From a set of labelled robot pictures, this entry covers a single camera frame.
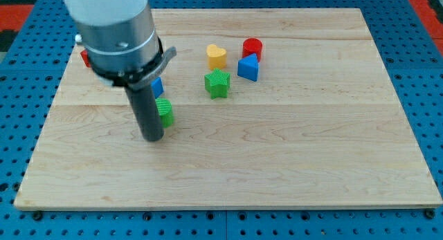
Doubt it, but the blue triangle block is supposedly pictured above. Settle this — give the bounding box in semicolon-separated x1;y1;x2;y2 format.
237;53;260;82

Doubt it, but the red cylinder block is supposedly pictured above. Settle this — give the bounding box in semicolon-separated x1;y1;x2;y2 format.
242;37;263;62

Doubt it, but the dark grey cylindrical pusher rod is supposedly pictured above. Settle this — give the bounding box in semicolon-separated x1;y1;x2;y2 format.
125;86;164;142

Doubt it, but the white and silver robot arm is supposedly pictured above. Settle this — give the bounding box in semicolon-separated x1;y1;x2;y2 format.
63;0;177;142

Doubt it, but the green cylinder block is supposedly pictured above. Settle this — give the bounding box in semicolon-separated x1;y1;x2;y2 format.
155;98;174;128

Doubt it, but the yellow heart block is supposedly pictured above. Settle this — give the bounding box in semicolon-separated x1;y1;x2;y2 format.
206;44;227;70

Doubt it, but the light wooden board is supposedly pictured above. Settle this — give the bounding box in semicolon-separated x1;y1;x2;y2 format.
15;8;442;211

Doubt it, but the blue cube block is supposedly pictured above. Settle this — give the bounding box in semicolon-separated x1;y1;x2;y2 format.
151;77;164;98

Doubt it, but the red star block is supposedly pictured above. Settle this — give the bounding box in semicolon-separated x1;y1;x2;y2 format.
80;49;91;68

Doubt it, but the green star block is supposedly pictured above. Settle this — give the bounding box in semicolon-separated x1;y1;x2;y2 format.
204;68;230;99

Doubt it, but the black clamp with grey lever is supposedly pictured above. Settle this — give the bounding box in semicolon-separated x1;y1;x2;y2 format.
90;37;177;91

